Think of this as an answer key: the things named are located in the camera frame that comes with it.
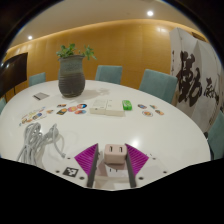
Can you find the small orange sticker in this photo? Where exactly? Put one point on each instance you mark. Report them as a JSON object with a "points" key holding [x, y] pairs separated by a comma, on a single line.
{"points": [[50, 111]]}

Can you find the small green box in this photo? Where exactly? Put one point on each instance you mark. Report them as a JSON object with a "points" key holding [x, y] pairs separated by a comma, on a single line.
{"points": [[127, 105]]}

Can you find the group of teal chairs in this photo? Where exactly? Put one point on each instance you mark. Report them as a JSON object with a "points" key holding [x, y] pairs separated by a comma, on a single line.
{"points": [[158, 85]]}

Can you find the black wall screen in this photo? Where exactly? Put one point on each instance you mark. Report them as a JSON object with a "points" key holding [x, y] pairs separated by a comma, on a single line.
{"points": [[13, 74]]}

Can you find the flat white box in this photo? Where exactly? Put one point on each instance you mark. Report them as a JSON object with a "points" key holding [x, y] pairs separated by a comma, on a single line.
{"points": [[106, 107]]}

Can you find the small grey flat card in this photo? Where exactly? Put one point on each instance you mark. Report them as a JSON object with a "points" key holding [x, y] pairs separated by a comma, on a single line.
{"points": [[40, 96]]}

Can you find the round recessed ceiling light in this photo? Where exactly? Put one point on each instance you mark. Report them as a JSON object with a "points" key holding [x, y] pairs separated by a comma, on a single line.
{"points": [[150, 13], [30, 37]]}

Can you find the small pinkish white charger block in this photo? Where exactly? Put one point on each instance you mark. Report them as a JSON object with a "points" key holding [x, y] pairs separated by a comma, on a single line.
{"points": [[115, 154]]}

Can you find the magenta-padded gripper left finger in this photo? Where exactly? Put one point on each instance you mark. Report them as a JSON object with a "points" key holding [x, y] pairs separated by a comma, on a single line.
{"points": [[85, 160]]}

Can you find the white calligraphy folding screen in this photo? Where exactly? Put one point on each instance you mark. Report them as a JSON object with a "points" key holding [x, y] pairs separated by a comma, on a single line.
{"points": [[196, 76]]}

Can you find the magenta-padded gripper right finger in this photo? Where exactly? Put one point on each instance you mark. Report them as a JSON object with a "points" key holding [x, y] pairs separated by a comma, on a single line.
{"points": [[137, 159]]}

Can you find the sheet of colourful stickers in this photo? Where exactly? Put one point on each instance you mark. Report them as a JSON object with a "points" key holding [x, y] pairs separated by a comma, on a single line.
{"points": [[32, 116]]}

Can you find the dark square sticker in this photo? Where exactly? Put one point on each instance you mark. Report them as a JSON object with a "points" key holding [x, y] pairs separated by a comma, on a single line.
{"points": [[61, 111]]}

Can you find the potted plant in grey pot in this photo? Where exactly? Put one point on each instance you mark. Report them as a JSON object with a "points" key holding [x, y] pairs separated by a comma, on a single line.
{"points": [[71, 78]]}

